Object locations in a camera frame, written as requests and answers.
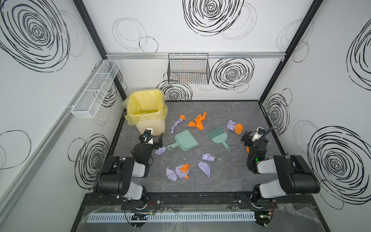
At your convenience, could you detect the black wire wall basket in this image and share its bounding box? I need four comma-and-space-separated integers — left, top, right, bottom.
167, 53, 211, 85

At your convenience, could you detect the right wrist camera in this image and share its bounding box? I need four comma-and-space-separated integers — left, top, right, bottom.
252, 127, 266, 142

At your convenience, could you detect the white wire wall shelf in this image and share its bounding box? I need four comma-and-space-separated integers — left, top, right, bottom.
71, 60, 120, 119

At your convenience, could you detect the purple paper scrap front centre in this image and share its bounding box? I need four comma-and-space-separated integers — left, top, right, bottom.
198, 162, 211, 177

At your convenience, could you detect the orange paper scrap front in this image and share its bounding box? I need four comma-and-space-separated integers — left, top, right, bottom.
179, 164, 190, 173

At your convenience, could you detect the beige plastic trash bin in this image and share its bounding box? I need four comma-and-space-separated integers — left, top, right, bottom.
135, 114, 166, 136

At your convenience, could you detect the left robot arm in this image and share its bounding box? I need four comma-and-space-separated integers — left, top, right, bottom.
93, 129, 163, 201

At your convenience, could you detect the yellow plastic bin liner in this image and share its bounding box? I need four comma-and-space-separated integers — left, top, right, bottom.
122, 89, 168, 126

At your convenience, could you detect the purple paper under orange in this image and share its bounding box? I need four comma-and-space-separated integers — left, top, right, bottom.
175, 165, 189, 179

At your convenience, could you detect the purple paper scrap right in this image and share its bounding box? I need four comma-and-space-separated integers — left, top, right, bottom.
227, 120, 237, 131

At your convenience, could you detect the white slotted cable duct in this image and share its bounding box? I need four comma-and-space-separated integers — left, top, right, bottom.
87, 211, 256, 223

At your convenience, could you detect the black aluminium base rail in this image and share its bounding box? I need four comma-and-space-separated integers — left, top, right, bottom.
79, 191, 317, 212

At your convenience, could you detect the purple paper scrap front left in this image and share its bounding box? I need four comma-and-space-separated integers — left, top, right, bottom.
166, 168, 177, 181

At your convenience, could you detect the green hand brush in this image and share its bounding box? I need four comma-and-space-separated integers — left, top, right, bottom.
207, 126, 231, 152

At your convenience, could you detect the green plastic dustpan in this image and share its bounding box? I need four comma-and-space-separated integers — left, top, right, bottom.
167, 130, 199, 151

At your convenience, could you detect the orange paper scrap cluster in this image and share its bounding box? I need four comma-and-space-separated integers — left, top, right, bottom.
187, 112, 207, 131

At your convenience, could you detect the purple paper scrap near left gripper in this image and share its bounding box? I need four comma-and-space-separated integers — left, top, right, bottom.
155, 147, 167, 155

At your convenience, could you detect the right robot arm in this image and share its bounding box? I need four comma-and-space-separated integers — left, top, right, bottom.
241, 127, 321, 208

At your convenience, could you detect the orange paper scrap right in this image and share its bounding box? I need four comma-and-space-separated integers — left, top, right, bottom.
234, 123, 243, 135

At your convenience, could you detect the long purple paper scrap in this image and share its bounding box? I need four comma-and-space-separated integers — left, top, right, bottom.
171, 118, 184, 134

